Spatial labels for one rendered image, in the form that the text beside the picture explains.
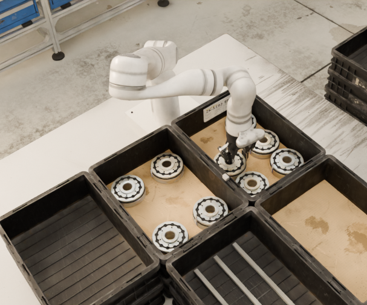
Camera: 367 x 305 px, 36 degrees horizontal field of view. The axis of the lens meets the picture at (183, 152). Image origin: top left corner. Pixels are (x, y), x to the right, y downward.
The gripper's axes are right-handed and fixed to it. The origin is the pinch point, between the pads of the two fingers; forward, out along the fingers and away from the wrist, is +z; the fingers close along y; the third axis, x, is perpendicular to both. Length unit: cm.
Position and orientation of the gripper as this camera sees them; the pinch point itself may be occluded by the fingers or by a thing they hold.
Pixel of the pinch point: (237, 158)
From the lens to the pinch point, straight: 175.5
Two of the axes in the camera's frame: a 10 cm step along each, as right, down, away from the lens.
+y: -8.7, 4.0, -2.9
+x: 4.9, 6.3, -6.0
